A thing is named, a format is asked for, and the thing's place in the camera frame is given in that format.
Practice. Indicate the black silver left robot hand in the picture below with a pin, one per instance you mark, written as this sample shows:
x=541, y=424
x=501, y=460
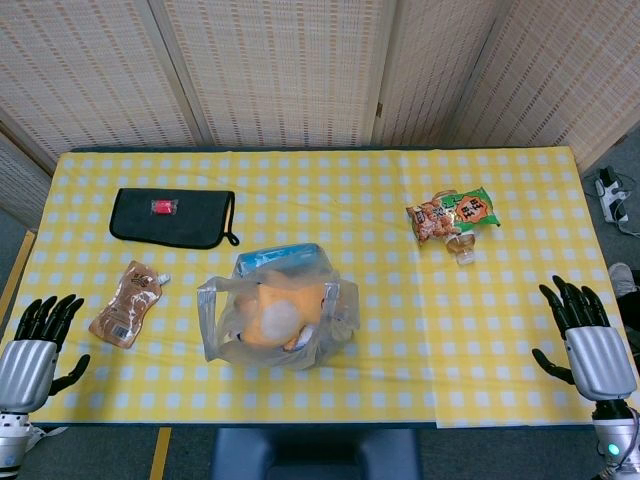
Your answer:
x=27, y=367

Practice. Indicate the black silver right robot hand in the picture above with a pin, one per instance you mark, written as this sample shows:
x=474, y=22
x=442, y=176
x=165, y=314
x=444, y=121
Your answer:
x=600, y=360

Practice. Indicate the orange plush toy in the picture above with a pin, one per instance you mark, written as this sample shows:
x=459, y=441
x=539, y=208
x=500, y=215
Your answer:
x=280, y=310

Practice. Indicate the clear plastic bag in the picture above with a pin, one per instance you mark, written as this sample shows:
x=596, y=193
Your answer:
x=345, y=305

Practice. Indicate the blue soft pack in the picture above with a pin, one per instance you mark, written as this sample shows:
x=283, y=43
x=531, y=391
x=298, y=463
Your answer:
x=280, y=256

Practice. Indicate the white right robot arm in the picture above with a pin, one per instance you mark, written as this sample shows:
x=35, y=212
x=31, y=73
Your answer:
x=617, y=440

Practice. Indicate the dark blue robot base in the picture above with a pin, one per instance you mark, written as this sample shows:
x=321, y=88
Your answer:
x=315, y=455

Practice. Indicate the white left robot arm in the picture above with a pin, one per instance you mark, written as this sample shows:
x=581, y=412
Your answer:
x=12, y=440

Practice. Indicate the green orange snack packet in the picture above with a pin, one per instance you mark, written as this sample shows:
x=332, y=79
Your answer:
x=450, y=212

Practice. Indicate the grey shoe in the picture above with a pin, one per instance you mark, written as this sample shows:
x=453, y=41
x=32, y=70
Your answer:
x=621, y=280

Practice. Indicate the brown spout drink pouch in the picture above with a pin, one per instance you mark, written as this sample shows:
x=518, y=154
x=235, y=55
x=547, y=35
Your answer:
x=127, y=310

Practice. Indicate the yellow white checkered tablecloth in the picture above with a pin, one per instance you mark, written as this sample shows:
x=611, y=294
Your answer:
x=450, y=325

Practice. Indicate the white power strip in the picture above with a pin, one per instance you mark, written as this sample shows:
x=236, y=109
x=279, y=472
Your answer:
x=610, y=197

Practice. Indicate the tea bottle with white cap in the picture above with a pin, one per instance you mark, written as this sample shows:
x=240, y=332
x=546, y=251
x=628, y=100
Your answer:
x=462, y=247

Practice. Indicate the black zipper pouch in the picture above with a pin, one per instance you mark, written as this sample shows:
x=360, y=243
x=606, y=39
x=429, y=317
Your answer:
x=170, y=230

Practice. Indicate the small red wrapped candy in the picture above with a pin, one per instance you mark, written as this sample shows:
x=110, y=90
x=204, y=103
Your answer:
x=164, y=207

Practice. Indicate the woven folding screen panel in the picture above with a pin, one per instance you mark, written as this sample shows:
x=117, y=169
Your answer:
x=565, y=75
x=75, y=75
x=435, y=65
x=280, y=70

